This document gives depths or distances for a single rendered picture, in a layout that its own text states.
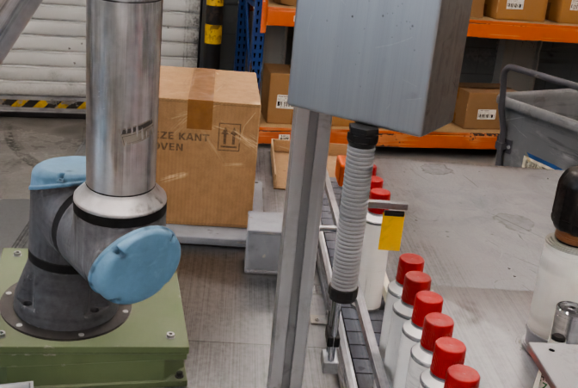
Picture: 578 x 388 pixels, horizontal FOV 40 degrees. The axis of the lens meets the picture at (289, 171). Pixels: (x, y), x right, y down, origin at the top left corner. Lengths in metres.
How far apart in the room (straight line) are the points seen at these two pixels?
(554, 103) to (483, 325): 2.55
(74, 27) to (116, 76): 4.42
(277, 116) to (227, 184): 3.31
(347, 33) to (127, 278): 0.40
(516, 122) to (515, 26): 1.81
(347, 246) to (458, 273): 0.77
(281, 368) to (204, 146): 0.63
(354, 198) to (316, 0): 0.22
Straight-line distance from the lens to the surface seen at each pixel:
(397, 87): 0.84
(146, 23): 0.91
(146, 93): 0.93
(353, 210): 0.87
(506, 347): 1.31
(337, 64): 0.87
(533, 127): 3.43
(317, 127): 0.96
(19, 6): 0.99
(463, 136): 5.27
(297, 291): 1.05
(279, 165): 2.12
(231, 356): 1.26
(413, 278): 0.99
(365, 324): 1.12
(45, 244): 1.14
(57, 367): 1.17
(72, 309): 1.16
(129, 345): 1.15
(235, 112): 1.58
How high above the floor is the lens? 1.51
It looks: 19 degrees down
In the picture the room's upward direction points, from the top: 6 degrees clockwise
